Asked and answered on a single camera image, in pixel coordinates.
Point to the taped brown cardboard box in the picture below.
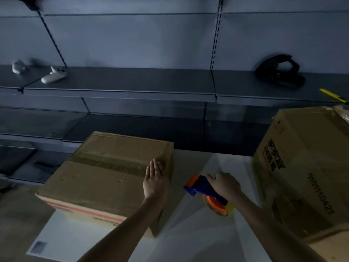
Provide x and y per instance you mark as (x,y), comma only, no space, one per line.
(109,174)

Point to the small white handheld controller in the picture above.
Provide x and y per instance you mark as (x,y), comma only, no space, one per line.
(17,66)

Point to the long white handheld controller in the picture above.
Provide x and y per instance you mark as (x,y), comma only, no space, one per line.
(53,75)

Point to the large printed cardboard box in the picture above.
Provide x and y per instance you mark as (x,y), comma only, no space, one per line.
(305,166)

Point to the gray square sticker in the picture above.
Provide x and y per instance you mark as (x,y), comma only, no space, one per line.
(38,247)

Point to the person's left fingers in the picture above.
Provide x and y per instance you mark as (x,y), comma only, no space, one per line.
(155,169)

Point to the yellow utility knife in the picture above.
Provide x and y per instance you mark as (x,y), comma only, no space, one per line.
(331,94)

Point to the person's right hand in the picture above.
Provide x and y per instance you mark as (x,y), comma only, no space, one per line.
(226,186)

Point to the person's left forearm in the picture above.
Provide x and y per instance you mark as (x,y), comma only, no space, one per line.
(131,229)

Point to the blue orange tape dispenser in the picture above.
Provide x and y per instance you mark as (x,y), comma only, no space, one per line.
(200,186)

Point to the person's right fingers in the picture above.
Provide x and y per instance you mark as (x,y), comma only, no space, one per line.
(212,179)

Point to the person's left hand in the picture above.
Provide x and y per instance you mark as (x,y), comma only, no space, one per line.
(155,185)

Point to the person's right forearm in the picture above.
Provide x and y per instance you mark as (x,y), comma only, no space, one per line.
(272,229)

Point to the gray metal shelving unit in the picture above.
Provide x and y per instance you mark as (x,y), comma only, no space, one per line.
(136,81)

